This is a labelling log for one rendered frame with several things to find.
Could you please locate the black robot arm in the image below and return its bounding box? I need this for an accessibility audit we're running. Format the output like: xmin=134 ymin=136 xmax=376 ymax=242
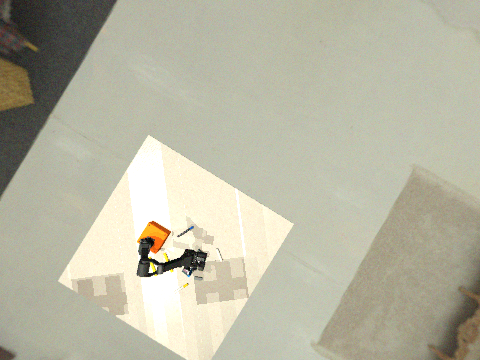
xmin=136 ymin=236 xmax=207 ymax=278

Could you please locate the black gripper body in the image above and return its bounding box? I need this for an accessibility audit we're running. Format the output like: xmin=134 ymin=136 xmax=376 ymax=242
xmin=188 ymin=261 xmax=205 ymax=271

